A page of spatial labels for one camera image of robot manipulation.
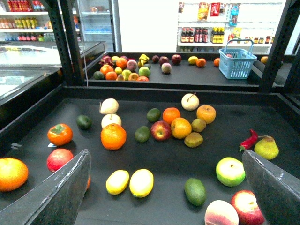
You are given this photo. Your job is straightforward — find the white pear with stem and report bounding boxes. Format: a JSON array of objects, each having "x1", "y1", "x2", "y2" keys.
[{"x1": 181, "y1": 93, "x2": 200, "y2": 111}]

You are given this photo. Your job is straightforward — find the dark green avocado left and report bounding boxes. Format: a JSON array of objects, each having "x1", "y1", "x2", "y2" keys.
[{"x1": 76, "y1": 115, "x2": 92, "y2": 130}]

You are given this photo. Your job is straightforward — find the yellow orange apple right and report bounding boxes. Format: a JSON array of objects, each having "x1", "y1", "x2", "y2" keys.
[{"x1": 196, "y1": 105, "x2": 217, "y2": 124}]

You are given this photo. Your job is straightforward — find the brown kiwi lower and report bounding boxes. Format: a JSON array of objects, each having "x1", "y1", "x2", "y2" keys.
[{"x1": 184, "y1": 132, "x2": 203, "y2": 148}]

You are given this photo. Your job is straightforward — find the black far shelf tray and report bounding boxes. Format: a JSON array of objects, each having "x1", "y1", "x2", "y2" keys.
[{"x1": 87, "y1": 52, "x2": 265, "y2": 92}]

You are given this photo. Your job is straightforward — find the glass top freezer chest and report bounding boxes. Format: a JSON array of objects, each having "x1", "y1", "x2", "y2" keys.
[{"x1": 0, "y1": 42, "x2": 106, "y2": 127}]

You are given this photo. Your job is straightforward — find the black shelf tray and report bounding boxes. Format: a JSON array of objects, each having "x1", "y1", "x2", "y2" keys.
[
  {"x1": 87, "y1": 52, "x2": 265, "y2": 92},
  {"x1": 0, "y1": 87, "x2": 300, "y2": 225}
]

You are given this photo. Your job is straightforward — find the blue basket on far shelf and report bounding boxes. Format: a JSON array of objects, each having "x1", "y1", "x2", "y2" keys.
[{"x1": 218, "y1": 39, "x2": 257, "y2": 80}]

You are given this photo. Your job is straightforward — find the pink peach front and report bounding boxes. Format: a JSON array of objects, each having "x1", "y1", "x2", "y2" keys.
[{"x1": 204, "y1": 200, "x2": 239, "y2": 225}]

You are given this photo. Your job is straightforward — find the large orange front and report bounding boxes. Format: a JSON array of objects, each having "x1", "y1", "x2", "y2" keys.
[{"x1": 100, "y1": 123, "x2": 127, "y2": 150}]

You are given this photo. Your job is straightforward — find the red apple front right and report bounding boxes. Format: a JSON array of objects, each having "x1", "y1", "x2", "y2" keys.
[{"x1": 230, "y1": 190, "x2": 265, "y2": 225}]

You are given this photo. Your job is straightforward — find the green lime upper middle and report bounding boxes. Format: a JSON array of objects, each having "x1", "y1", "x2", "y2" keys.
[{"x1": 146, "y1": 108, "x2": 161, "y2": 122}]

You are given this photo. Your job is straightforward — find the red apple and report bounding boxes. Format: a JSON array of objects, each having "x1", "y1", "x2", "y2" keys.
[
  {"x1": 150, "y1": 120, "x2": 172, "y2": 141},
  {"x1": 230, "y1": 190, "x2": 265, "y2": 225},
  {"x1": 46, "y1": 148, "x2": 74, "y2": 172}
]

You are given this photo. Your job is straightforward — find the pile of fruit far shelf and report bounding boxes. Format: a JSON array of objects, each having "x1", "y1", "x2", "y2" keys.
[{"x1": 92, "y1": 54, "x2": 151, "y2": 82}]

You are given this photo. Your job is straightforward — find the green apple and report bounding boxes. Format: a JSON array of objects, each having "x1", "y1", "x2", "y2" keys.
[{"x1": 216, "y1": 157, "x2": 246, "y2": 187}]

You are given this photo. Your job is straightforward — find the small orange centre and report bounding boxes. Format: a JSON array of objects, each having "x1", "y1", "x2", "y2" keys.
[{"x1": 163, "y1": 107, "x2": 181, "y2": 125}]

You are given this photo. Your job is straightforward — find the dark green avocado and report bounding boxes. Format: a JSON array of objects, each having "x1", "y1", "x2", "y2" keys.
[
  {"x1": 76, "y1": 115, "x2": 92, "y2": 130},
  {"x1": 184, "y1": 178, "x2": 206, "y2": 206}
]

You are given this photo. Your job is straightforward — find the brown kiwi upper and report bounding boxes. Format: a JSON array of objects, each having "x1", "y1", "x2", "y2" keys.
[{"x1": 191, "y1": 118, "x2": 206, "y2": 133}]

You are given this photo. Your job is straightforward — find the red apple left front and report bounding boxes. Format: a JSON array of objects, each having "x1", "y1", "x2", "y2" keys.
[{"x1": 46, "y1": 148, "x2": 74, "y2": 172}]

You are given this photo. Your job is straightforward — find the green lime lower middle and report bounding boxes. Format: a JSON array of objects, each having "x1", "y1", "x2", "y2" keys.
[{"x1": 135, "y1": 126, "x2": 150, "y2": 143}]

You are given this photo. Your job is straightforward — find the white pear upper left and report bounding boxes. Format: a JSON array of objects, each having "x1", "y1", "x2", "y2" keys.
[{"x1": 99, "y1": 98, "x2": 119, "y2": 114}]

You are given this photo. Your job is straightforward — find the white sauce bottle shelf unit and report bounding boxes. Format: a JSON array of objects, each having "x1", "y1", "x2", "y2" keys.
[{"x1": 176, "y1": 0, "x2": 285, "y2": 54}]

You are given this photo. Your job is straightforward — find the red chili pepper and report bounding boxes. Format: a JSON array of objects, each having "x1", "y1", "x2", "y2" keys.
[{"x1": 239, "y1": 129, "x2": 258, "y2": 151}]

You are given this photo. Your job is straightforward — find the red apple centre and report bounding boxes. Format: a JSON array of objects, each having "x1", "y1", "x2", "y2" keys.
[{"x1": 150, "y1": 120, "x2": 172, "y2": 141}]

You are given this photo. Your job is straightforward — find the brown kiwi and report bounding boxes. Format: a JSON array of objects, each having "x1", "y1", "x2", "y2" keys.
[
  {"x1": 191, "y1": 118, "x2": 206, "y2": 133},
  {"x1": 184, "y1": 132, "x2": 203, "y2": 148}
]

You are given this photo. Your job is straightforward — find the yellow orange fruit far left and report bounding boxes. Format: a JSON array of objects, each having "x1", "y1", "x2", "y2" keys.
[{"x1": 0, "y1": 158, "x2": 29, "y2": 192}]

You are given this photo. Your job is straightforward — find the white pear lower left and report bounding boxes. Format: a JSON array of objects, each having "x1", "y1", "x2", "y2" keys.
[{"x1": 101, "y1": 113, "x2": 122, "y2": 128}]

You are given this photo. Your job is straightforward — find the green lime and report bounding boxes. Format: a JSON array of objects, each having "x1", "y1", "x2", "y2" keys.
[
  {"x1": 146, "y1": 108, "x2": 161, "y2": 122},
  {"x1": 135, "y1": 126, "x2": 150, "y2": 143}
]

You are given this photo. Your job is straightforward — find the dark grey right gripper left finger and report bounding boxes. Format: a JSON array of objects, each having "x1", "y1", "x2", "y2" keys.
[{"x1": 0, "y1": 149, "x2": 91, "y2": 225}]

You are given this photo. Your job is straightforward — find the yellow green pear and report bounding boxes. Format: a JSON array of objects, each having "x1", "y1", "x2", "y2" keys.
[{"x1": 254, "y1": 135, "x2": 279, "y2": 160}]

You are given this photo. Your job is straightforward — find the black front shelf tray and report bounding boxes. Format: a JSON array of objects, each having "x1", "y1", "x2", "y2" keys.
[{"x1": 0, "y1": 87, "x2": 300, "y2": 225}]

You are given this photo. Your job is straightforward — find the yellow lemon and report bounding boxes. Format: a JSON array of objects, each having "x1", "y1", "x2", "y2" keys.
[
  {"x1": 129, "y1": 169, "x2": 154, "y2": 198},
  {"x1": 105, "y1": 170, "x2": 129, "y2": 195}
]

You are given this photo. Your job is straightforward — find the dark green avocado front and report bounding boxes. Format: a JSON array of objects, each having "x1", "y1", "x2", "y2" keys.
[{"x1": 184, "y1": 178, "x2": 206, "y2": 206}]

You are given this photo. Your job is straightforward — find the yellow orange apple centre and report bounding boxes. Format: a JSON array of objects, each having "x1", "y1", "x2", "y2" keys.
[{"x1": 171, "y1": 117, "x2": 192, "y2": 139}]

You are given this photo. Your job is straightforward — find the white drinks shelf unit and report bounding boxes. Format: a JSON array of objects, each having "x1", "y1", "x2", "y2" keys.
[{"x1": 0, "y1": 0, "x2": 82, "y2": 43}]

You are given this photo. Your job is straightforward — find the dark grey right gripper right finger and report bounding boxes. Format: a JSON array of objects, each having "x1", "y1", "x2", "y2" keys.
[{"x1": 242, "y1": 150, "x2": 300, "y2": 225}]

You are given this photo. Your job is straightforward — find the orange persimmon green calyx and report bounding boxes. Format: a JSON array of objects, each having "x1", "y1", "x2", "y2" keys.
[{"x1": 47, "y1": 123, "x2": 73, "y2": 146}]

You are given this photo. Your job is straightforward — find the yellow orange apple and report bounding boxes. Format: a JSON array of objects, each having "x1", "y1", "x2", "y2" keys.
[
  {"x1": 171, "y1": 117, "x2": 192, "y2": 139},
  {"x1": 196, "y1": 105, "x2": 217, "y2": 124}
]

